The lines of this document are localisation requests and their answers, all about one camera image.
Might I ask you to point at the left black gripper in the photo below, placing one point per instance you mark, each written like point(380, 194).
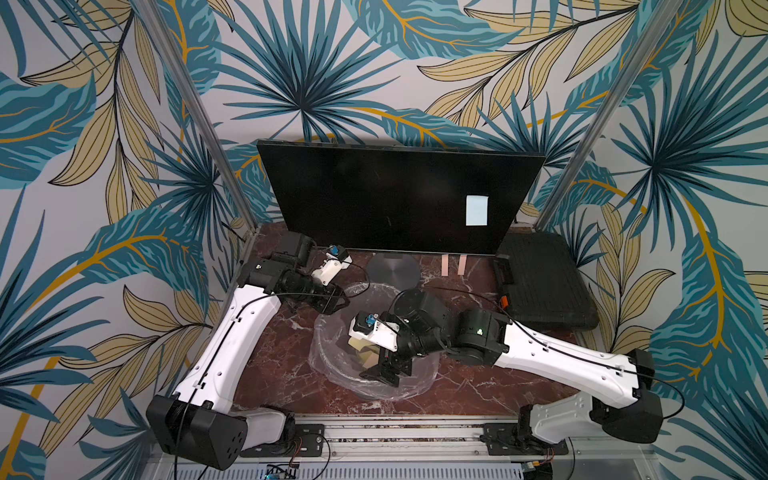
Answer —
point(328, 303)

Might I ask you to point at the black plastic tool case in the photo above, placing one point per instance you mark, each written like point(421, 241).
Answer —
point(539, 284)

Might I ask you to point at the blue sticky note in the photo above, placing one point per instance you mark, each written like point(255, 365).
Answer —
point(476, 210)

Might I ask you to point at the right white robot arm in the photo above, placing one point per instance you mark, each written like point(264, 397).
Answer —
point(613, 397)

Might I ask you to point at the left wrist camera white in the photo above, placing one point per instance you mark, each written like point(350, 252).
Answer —
point(337, 258)

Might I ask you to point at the aluminium frame post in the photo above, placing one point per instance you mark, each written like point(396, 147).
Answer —
point(171, 55)
point(638, 56)

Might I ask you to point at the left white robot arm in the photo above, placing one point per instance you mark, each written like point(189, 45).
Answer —
point(196, 422)

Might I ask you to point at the crumpled yellow notes in bin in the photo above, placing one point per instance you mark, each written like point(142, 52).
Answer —
point(367, 358)

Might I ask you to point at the black computer monitor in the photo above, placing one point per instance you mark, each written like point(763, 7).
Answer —
point(400, 199)

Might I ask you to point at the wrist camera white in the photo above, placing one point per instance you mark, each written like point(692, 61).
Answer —
point(337, 258)
point(371, 328)

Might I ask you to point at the right aluminium frame post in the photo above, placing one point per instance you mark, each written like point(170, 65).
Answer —
point(638, 56)

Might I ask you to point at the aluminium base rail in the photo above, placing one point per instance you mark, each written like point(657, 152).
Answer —
point(423, 447)

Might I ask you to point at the left aluminium frame post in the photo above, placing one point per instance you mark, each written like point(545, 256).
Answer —
point(171, 55)

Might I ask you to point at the yellow sticky note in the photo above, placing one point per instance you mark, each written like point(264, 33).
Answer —
point(363, 346)

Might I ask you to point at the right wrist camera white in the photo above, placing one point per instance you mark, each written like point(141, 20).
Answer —
point(371, 328)

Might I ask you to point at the grey round monitor stand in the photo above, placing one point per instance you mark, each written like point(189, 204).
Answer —
point(401, 271)

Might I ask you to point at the bin with clear plastic bag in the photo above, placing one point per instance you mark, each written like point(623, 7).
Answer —
point(331, 355)

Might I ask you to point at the pink strip right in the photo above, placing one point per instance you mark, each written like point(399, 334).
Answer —
point(462, 265)

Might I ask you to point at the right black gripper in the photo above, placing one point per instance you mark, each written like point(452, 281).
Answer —
point(396, 358)

